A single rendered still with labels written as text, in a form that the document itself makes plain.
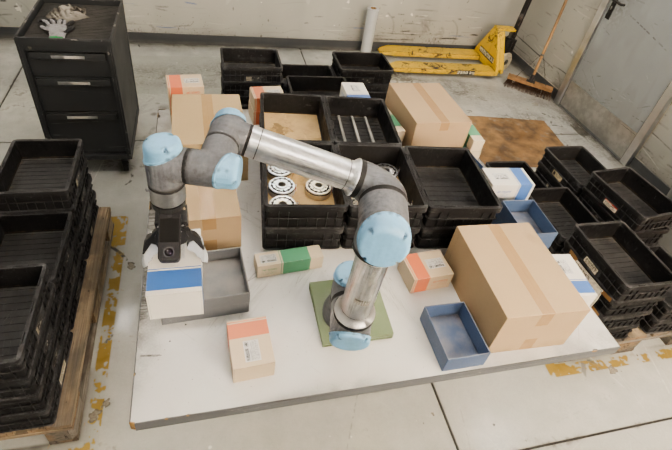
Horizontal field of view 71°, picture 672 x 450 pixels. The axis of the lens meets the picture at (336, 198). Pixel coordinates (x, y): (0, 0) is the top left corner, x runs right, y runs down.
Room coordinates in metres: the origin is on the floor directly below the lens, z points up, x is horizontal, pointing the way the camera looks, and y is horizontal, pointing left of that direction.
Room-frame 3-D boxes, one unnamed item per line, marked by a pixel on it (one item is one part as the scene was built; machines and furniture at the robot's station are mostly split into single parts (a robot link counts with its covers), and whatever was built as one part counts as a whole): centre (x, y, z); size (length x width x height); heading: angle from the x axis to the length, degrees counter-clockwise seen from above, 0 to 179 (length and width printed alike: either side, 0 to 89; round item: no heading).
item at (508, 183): (1.70, -0.72, 0.83); 0.20 x 0.12 x 0.09; 107
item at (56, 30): (2.34, 1.65, 0.88); 0.25 x 0.19 x 0.03; 20
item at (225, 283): (0.96, 0.38, 0.78); 0.27 x 0.20 x 0.05; 114
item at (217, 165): (0.77, 0.26, 1.41); 0.11 x 0.11 x 0.08; 4
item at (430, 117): (2.22, -0.38, 0.80); 0.40 x 0.30 x 0.20; 21
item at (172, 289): (0.72, 0.35, 1.09); 0.20 x 0.12 x 0.09; 20
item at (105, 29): (2.47, 1.61, 0.45); 0.60 x 0.45 x 0.90; 20
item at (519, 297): (1.16, -0.66, 0.80); 0.40 x 0.30 x 0.20; 18
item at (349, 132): (1.88, -0.05, 0.87); 0.40 x 0.30 x 0.11; 15
